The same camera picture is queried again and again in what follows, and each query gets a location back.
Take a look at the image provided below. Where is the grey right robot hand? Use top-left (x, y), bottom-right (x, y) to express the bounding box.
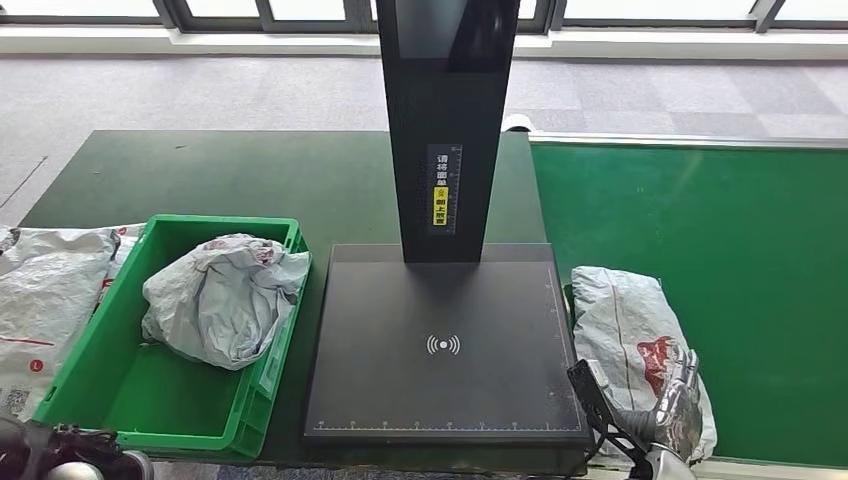
top-left (619, 347), bottom-right (704, 462)

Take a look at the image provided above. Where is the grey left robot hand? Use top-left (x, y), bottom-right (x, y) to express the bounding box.
top-left (0, 417), bottom-right (52, 480)

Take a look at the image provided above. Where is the grey parcel with red animal print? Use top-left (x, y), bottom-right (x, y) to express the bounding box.
top-left (570, 266), bottom-right (718, 464)

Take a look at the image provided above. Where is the grey poly mailer parcel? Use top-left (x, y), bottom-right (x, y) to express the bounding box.
top-left (140, 233), bottom-right (311, 371)

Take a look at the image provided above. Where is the white parcel bag with QR code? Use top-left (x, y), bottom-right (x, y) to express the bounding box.
top-left (0, 227), bottom-right (121, 422)

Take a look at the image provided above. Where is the green conveyor belt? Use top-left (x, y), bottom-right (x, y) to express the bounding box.
top-left (531, 144), bottom-right (848, 465)

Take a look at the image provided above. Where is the white parcel bag with red print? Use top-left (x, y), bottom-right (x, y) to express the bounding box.
top-left (99, 223), bottom-right (147, 293)

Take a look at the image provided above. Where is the black inbound scanning machine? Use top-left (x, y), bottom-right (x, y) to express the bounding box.
top-left (303, 0), bottom-right (593, 446)

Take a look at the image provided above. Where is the green plastic crate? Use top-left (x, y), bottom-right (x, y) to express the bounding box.
top-left (33, 213), bottom-right (313, 460)

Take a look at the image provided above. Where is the yellow and black label sticker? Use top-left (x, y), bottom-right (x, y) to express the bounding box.
top-left (427, 144), bottom-right (464, 236)

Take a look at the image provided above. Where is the white window sill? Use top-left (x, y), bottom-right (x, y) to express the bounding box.
top-left (0, 23), bottom-right (848, 62)

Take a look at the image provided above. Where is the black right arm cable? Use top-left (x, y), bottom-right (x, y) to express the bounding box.
top-left (581, 433), bottom-right (607, 473)

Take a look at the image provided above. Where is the dark window frame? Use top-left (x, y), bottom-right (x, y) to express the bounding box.
top-left (0, 0), bottom-right (848, 34)

